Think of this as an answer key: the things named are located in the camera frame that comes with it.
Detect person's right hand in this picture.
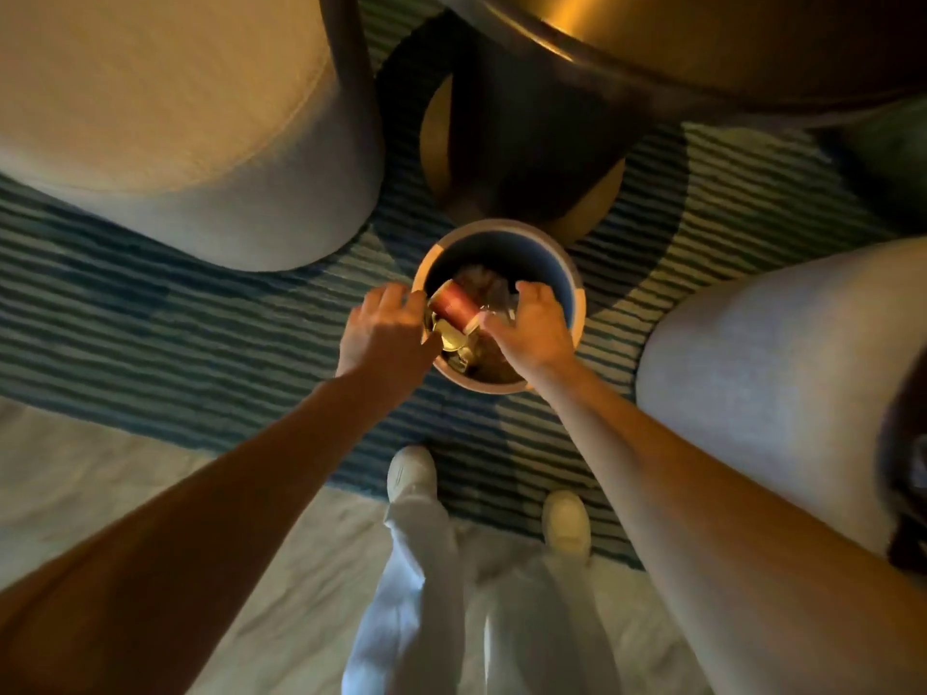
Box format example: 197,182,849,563
477,280,580,384

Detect person's left hand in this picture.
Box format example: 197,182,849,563
335,283,443,399

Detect clear plastic wrapper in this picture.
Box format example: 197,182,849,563
452,264,520,320

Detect small round trash bin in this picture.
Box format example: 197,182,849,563
410,218,588,396

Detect person's right forearm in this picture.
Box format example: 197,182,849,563
535,361,927,695

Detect person's left forearm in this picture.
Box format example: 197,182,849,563
0,368,407,695

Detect person's white shoe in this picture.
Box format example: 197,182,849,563
541,489,594,558
385,446,439,504

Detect person's white trousers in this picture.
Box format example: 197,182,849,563
340,491,624,695

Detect brass top round table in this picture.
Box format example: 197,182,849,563
419,0,927,247

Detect white boucle armchair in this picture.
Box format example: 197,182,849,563
635,236,927,572

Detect striped blue-green rug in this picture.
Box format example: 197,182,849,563
0,0,907,572

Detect white round stool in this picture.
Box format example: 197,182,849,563
0,0,385,274

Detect teal upholstered pouf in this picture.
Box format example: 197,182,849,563
818,93,927,233

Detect dark brown printed bag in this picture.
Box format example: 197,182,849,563
880,368,927,572

